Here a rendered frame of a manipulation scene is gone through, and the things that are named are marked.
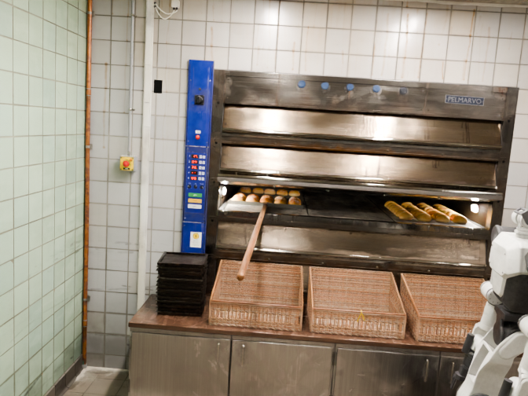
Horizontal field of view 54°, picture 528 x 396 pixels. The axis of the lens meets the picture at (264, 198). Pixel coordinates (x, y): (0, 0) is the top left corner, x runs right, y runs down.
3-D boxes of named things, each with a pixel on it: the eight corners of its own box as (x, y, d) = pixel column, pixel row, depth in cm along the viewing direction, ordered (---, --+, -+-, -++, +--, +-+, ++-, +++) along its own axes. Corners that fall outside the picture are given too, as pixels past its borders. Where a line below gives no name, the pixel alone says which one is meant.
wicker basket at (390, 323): (305, 305, 350) (308, 265, 346) (388, 310, 348) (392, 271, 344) (309, 333, 302) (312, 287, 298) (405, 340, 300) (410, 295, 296)
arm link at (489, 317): (492, 322, 251) (505, 286, 247) (498, 331, 241) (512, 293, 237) (470, 316, 252) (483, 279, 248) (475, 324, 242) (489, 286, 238)
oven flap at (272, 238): (216, 248, 348) (218, 219, 352) (484, 268, 342) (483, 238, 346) (215, 248, 344) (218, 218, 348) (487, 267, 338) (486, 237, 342)
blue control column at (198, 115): (214, 289, 551) (224, 83, 521) (229, 290, 550) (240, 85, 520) (175, 375, 360) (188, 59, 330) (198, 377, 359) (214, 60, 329)
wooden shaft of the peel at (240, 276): (243, 282, 198) (244, 274, 198) (236, 281, 198) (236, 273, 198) (266, 208, 367) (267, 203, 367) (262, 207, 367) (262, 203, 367)
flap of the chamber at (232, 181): (217, 180, 328) (220, 183, 347) (502, 199, 322) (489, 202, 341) (217, 176, 328) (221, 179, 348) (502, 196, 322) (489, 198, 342)
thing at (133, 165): (122, 170, 344) (122, 155, 343) (137, 170, 344) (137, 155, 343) (119, 170, 337) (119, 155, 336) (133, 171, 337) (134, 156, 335)
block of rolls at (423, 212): (383, 206, 415) (383, 199, 415) (443, 210, 414) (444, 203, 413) (399, 219, 355) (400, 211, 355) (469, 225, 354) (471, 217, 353)
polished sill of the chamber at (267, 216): (218, 214, 352) (218, 209, 351) (485, 233, 346) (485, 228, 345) (217, 216, 346) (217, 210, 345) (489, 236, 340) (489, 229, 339)
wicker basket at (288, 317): (218, 298, 352) (220, 258, 348) (300, 304, 350) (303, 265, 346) (207, 325, 304) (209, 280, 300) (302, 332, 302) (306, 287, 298)
